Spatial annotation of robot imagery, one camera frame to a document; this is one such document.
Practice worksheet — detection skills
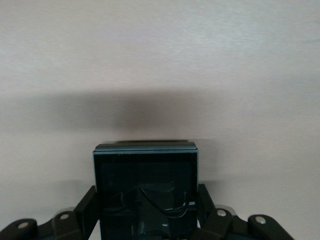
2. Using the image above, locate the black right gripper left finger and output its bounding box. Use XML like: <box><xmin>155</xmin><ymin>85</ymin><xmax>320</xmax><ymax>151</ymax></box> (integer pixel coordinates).
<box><xmin>0</xmin><ymin>184</ymin><xmax>101</xmax><ymax>240</ymax></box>

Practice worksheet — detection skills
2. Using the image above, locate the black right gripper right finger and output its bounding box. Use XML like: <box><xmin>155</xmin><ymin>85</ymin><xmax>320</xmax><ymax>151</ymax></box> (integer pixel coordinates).
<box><xmin>193</xmin><ymin>183</ymin><xmax>294</xmax><ymax>240</ymax></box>

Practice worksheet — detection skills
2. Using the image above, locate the black phone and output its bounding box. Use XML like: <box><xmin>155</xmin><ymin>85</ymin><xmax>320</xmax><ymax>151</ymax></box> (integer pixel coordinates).
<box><xmin>92</xmin><ymin>139</ymin><xmax>200</xmax><ymax>240</ymax></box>

